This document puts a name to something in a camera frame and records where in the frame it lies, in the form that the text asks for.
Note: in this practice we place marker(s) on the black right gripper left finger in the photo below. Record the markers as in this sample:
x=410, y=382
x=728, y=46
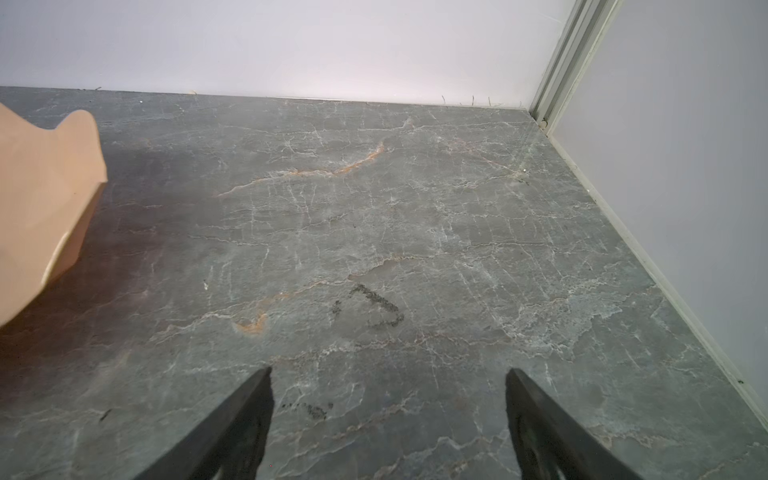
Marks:
x=229, y=443

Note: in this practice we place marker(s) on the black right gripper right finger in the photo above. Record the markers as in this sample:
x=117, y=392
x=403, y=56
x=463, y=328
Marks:
x=548, y=442

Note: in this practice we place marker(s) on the peach wavy fruit bowl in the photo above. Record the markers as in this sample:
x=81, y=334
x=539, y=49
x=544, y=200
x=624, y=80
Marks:
x=51, y=182

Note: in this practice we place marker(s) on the aluminium frame corner post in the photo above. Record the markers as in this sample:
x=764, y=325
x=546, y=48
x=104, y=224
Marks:
x=584, y=29

